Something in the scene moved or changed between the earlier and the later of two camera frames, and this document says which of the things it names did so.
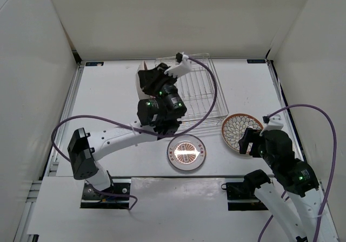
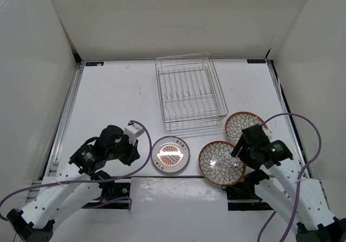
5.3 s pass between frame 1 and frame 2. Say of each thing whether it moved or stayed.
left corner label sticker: stayed
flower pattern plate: stayed
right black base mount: stayed
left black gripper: moved
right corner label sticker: stayed
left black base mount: stayed
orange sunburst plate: moved
